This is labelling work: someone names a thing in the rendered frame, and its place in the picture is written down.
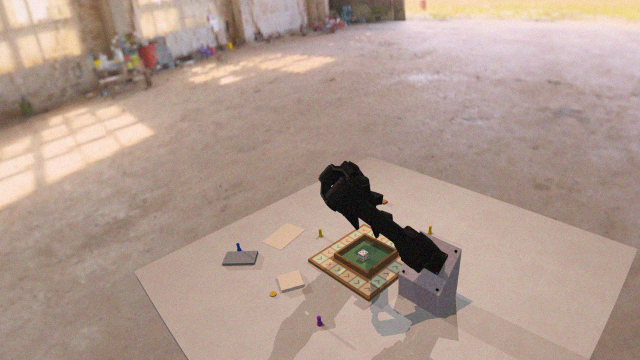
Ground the grey die with black pips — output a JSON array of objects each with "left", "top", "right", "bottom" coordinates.
[{"left": 358, "top": 249, "right": 369, "bottom": 262}]

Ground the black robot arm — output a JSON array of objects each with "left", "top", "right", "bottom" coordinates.
[{"left": 318, "top": 161, "right": 448, "bottom": 275}]

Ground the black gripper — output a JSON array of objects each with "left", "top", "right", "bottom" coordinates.
[{"left": 343, "top": 193, "right": 393, "bottom": 239}]

